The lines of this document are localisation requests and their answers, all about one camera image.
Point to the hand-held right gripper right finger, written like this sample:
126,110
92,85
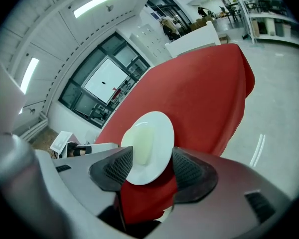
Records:
194,175

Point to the white locker cabinet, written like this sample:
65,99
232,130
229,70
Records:
149,43

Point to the dark framed window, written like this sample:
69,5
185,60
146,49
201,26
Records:
77,103

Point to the pale yellow food piece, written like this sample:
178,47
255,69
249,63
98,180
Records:
143,146

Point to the brown cardboard box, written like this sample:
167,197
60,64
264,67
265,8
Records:
199,24

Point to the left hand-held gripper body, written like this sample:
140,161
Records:
61,143

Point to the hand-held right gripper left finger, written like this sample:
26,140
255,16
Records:
112,170

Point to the long ceiling light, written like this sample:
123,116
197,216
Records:
29,75
97,2

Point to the white shelving unit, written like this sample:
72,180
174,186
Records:
269,21

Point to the white round plate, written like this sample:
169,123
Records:
162,138

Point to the red tablecloth table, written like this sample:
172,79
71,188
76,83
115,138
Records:
189,96

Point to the whiteboard with black stand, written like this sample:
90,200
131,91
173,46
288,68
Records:
104,78

